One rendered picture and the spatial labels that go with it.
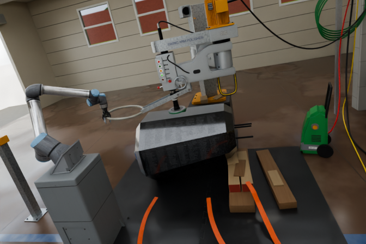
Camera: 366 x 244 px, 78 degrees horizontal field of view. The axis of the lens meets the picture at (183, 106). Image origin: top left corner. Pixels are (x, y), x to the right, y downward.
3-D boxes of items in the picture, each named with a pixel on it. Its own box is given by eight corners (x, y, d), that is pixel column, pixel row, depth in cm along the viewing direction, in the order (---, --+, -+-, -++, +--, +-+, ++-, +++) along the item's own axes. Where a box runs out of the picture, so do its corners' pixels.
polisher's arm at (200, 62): (233, 79, 279) (228, 38, 264) (237, 83, 257) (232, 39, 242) (175, 90, 284) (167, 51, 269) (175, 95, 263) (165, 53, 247)
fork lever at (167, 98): (192, 86, 282) (190, 83, 281) (193, 90, 264) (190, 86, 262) (144, 109, 293) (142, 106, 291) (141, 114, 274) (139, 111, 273)
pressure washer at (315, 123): (330, 144, 296) (331, 79, 268) (333, 158, 267) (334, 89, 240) (300, 142, 313) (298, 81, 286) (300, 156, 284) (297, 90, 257)
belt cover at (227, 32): (233, 38, 266) (232, 24, 261) (238, 40, 242) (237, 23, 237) (155, 55, 273) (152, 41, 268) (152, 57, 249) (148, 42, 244)
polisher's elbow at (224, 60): (214, 68, 271) (211, 52, 265) (228, 65, 275) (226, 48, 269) (220, 69, 253) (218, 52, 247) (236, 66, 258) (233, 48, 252)
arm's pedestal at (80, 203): (109, 263, 197) (75, 183, 170) (61, 261, 208) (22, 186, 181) (130, 217, 243) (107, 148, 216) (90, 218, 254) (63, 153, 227)
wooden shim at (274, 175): (267, 171, 255) (267, 170, 254) (276, 170, 253) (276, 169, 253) (273, 186, 231) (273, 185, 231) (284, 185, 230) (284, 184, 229)
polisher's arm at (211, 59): (189, 65, 337) (185, 48, 329) (210, 60, 344) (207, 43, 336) (208, 70, 268) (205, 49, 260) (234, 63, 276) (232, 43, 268)
